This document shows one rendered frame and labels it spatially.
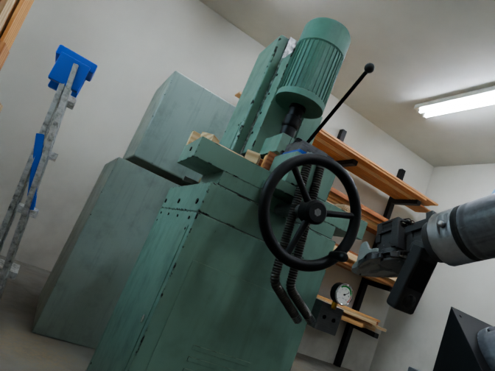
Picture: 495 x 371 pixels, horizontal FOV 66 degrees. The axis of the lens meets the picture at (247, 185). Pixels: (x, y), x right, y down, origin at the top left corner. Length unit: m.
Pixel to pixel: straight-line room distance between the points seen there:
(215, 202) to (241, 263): 0.18
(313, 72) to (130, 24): 2.57
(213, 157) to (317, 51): 0.55
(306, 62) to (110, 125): 2.36
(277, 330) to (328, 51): 0.91
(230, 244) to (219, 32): 3.07
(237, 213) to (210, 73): 2.81
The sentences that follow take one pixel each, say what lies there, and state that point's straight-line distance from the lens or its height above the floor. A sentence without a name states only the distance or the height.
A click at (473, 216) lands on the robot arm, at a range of 0.65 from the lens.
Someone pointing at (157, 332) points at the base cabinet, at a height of 0.39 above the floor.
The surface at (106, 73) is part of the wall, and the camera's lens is 3.53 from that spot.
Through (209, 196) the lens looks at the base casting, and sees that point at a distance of 1.02.
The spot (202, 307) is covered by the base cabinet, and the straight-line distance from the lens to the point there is 1.06.
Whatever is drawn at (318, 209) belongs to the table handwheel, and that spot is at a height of 0.82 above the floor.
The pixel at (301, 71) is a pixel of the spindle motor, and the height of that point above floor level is 1.29.
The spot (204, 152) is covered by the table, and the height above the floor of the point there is 0.86.
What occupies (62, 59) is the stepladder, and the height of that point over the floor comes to 1.10.
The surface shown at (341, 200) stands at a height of 1.54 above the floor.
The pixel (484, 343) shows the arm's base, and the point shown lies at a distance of 1.18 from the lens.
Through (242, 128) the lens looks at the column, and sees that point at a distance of 1.45.
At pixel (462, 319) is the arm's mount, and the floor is 0.72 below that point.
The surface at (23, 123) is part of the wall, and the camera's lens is 3.43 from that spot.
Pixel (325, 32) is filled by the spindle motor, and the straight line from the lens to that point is 1.41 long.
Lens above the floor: 0.63
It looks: 11 degrees up
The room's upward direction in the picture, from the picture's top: 23 degrees clockwise
